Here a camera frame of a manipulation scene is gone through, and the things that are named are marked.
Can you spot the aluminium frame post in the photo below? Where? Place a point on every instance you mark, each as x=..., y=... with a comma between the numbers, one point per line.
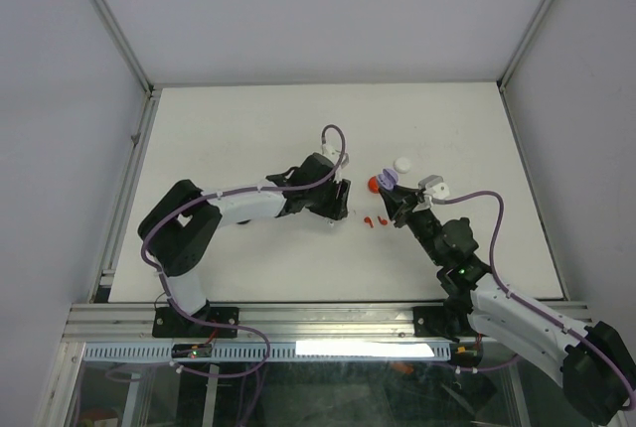
x=113, y=29
x=528, y=36

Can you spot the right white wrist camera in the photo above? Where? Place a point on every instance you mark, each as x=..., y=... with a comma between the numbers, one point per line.
x=431, y=189

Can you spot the grey slotted cable duct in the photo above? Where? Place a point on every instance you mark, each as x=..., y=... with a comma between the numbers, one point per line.
x=304, y=351

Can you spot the left aluminium frame post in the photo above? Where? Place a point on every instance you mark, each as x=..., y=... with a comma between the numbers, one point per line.
x=113, y=29

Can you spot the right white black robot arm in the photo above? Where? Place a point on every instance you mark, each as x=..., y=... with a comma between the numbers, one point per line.
x=590, y=363

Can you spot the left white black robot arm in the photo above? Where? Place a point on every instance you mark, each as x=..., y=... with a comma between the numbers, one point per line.
x=176, y=234

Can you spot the aluminium mounting rail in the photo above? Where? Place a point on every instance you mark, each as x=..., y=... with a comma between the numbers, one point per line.
x=280, y=322

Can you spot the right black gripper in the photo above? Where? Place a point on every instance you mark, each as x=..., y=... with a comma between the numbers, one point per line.
x=407, y=205

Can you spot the right aluminium frame post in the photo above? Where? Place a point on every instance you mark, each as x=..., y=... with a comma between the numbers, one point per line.
x=528, y=36

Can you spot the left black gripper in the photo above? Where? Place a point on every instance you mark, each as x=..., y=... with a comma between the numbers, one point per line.
x=337, y=209

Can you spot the white earbud charging case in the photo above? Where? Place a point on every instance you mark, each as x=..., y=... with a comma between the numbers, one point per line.
x=402, y=165

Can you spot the red earbud charging case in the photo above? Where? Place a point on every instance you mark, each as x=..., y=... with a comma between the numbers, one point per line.
x=373, y=185

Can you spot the purple earbud charging case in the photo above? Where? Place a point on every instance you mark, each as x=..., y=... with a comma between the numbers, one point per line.
x=387, y=179

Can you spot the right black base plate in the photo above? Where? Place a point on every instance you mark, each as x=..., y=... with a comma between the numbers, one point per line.
x=440, y=321

